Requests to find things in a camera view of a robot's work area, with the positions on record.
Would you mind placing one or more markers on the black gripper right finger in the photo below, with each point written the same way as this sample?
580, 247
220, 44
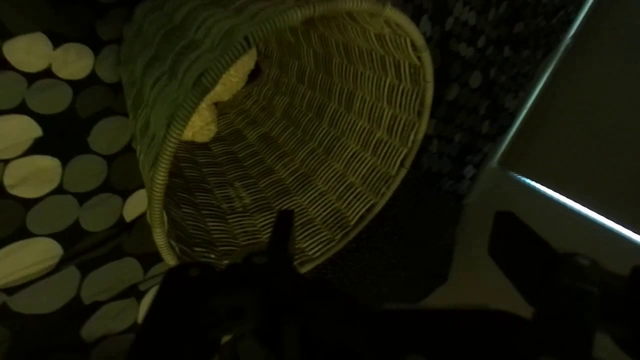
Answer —
530, 262

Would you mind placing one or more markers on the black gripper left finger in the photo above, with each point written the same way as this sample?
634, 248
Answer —
283, 240

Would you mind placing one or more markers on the woven wicker laundry basket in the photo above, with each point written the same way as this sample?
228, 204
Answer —
313, 133

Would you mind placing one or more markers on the dark window blind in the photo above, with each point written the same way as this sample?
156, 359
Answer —
580, 106

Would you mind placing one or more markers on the black grey dotted bedspread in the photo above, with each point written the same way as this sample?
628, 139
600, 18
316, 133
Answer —
60, 186

